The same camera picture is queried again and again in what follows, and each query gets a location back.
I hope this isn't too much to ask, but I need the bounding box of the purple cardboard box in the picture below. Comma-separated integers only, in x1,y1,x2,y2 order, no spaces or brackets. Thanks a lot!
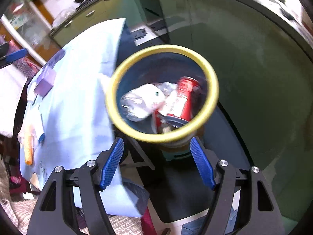
34,67,56,97

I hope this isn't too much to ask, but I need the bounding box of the clear plastic water bottle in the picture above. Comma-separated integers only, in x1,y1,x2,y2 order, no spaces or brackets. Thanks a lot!
119,82,177,122

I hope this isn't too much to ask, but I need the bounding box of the red soda can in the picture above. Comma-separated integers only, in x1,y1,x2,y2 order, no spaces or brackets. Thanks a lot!
174,77,199,121

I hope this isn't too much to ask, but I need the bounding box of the yellow rimmed blue trash bin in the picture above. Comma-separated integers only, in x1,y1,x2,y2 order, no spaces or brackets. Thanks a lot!
106,45,219,160

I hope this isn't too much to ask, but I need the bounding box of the light blue table cloth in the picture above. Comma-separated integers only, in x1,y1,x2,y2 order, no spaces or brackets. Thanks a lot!
17,17,150,218

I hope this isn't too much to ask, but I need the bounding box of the orange stick in clear bag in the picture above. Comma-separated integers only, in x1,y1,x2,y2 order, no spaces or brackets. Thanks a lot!
23,126,34,165

